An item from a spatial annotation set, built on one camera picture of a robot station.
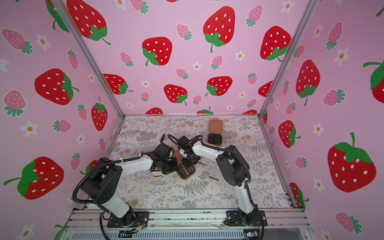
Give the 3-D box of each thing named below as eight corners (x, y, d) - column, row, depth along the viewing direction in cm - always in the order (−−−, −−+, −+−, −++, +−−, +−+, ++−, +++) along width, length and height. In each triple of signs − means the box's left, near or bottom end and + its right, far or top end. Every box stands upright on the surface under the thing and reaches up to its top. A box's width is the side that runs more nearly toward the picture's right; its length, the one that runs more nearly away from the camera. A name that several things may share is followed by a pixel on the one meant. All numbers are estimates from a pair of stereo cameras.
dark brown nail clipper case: (208, 144, 106) (208, 141, 102) (207, 123, 119) (207, 119, 115) (224, 144, 106) (225, 141, 102) (221, 123, 119) (222, 119, 115)
